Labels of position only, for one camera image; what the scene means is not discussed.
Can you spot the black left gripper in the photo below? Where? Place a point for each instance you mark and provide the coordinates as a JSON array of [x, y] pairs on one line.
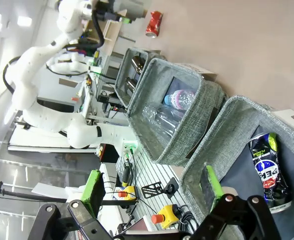
[[133, 8]]

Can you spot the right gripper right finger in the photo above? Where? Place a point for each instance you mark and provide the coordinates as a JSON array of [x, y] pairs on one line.
[[211, 185]]

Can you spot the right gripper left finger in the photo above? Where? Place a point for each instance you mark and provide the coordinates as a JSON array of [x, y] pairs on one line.
[[94, 190]]

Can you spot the brown glass bottle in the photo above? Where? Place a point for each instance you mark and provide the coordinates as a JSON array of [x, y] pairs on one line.
[[138, 64]]

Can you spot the black crushed Pepsi can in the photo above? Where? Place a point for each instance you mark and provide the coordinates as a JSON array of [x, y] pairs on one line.
[[269, 172]]

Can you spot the clear crushed plastic bottle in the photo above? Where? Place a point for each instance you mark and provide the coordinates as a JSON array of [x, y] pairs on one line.
[[156, 120]]

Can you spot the small pink-label water bottle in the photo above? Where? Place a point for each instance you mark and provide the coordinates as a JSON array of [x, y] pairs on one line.
[[181, 98]]

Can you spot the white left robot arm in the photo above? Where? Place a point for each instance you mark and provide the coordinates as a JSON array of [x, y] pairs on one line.
[[37, 57]]

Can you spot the red crushed can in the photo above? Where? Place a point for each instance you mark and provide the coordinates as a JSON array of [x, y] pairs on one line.
[[153, 23]]

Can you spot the grey fabric basket Can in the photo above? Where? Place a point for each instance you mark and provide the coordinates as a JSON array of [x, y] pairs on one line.
[[211, 140]]

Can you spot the grey fabric basket Plastic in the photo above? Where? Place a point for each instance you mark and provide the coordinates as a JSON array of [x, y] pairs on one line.
[[186, 135]]

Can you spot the grey fabric basket Bottle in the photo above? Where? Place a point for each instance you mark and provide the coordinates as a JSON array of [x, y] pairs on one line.
[[120, 82]]

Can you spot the white Can label sign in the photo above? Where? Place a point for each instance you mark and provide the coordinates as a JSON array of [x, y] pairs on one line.
[[291, 120]]

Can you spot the light wooden box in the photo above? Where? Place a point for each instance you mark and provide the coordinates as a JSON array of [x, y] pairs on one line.
[[111, 32]]

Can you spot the white control box green light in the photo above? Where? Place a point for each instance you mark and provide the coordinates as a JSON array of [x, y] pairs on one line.
[[129, 147]]

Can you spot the yellow emergency stop button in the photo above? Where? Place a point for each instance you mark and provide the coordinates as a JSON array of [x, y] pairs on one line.
[[165, 216]]

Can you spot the white base platform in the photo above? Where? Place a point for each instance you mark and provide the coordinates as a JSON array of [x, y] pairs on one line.
[[37, 140]]

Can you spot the white Plastic label sign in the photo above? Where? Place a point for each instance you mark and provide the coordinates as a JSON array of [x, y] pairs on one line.
[[194, 68]]

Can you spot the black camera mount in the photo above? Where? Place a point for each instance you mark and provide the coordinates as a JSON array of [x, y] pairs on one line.
[[171, 187]]

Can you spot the aluminium slotted base plate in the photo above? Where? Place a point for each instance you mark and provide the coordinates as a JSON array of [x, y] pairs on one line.
[[146, 170]]

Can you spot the black metal bracket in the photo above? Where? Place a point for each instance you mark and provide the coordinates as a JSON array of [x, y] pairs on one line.
[[150, 190]]

